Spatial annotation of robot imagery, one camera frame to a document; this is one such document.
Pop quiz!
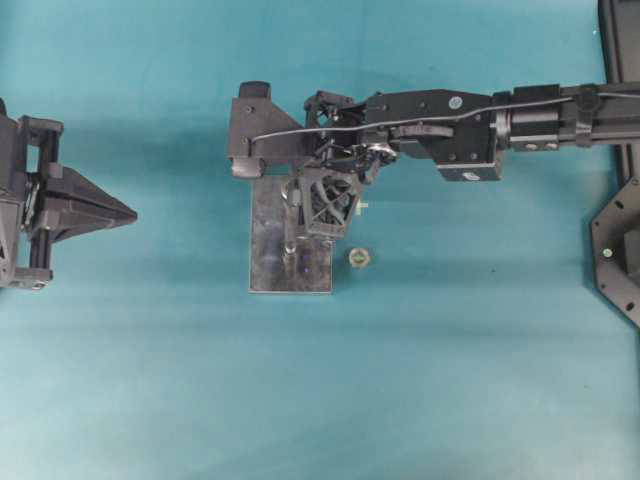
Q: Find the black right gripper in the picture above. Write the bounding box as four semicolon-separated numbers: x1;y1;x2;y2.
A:
284;89;401;241

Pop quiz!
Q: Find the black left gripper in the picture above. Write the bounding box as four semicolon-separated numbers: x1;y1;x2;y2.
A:
1;104;138;290

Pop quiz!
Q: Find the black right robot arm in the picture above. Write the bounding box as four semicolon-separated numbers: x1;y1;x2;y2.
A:
281;83;639;240

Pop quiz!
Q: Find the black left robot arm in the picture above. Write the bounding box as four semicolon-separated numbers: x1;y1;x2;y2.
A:
1;106;138;290

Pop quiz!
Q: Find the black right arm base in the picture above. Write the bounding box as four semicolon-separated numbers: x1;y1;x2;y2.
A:
588;0;640;329

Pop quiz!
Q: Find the upper steel shaft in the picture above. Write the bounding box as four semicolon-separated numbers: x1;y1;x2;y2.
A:
282;181;304;226

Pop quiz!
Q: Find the steel shaft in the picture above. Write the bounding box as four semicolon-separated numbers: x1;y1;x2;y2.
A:
282;181;304;226
283;241;298;266

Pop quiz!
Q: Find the lower steel shaft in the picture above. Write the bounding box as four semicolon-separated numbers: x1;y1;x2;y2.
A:
283;241;298;266

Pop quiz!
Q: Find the lower metal washer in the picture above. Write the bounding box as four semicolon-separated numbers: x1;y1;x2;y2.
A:
348;247;371;268

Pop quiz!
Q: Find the grey metal base plate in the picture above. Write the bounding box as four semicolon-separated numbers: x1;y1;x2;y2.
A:
249;175;332;294

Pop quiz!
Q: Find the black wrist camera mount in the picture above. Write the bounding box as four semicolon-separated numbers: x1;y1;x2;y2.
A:
228;81;317;179

